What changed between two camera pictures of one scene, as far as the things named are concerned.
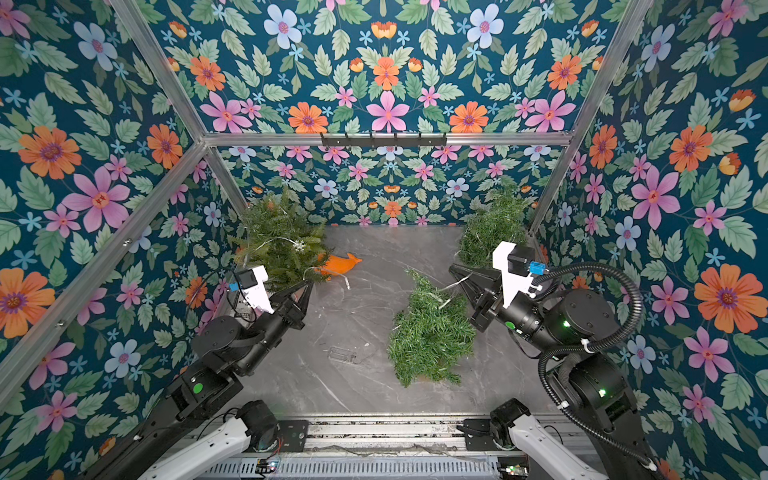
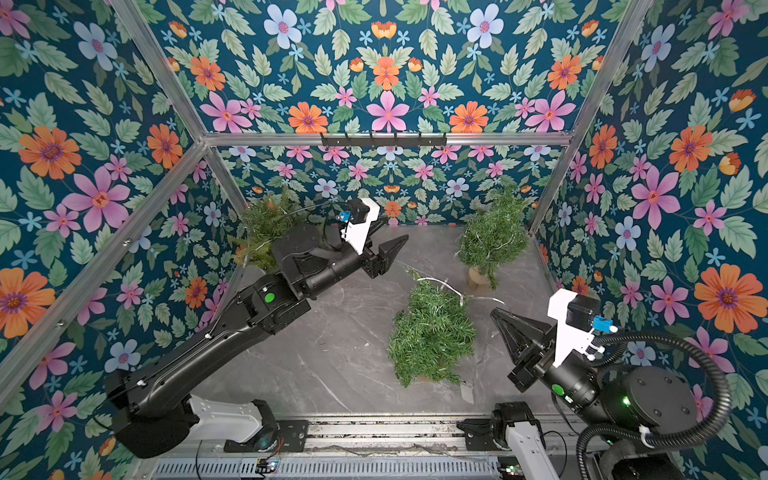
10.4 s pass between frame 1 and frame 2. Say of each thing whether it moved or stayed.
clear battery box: moved
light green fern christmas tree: stayed
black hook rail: stayed
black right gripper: moved
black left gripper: moved
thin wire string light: moved
